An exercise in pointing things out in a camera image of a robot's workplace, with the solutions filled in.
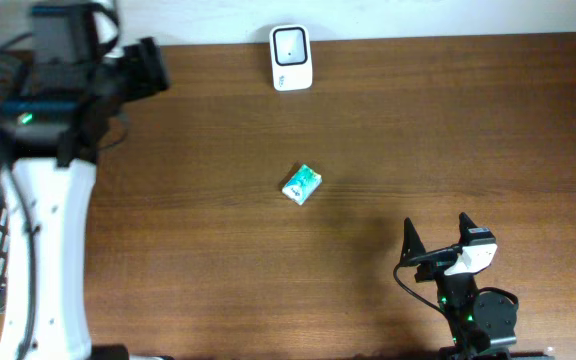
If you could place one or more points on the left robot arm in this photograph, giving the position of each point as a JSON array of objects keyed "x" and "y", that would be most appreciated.
[{"x": 52, "y": 127}]

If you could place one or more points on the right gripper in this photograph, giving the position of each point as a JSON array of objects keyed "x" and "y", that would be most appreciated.
[{"x": 438, "y": 256}]

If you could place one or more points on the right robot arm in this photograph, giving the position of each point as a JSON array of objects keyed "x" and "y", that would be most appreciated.
[{"x": 481, "y": 320}]

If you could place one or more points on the teal tissue pack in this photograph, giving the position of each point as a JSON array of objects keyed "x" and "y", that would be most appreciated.
[{"x": 302, "y": 185}]

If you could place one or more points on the white barcode scanner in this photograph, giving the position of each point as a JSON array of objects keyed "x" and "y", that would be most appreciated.
[{"x": 291, "y": 57}]

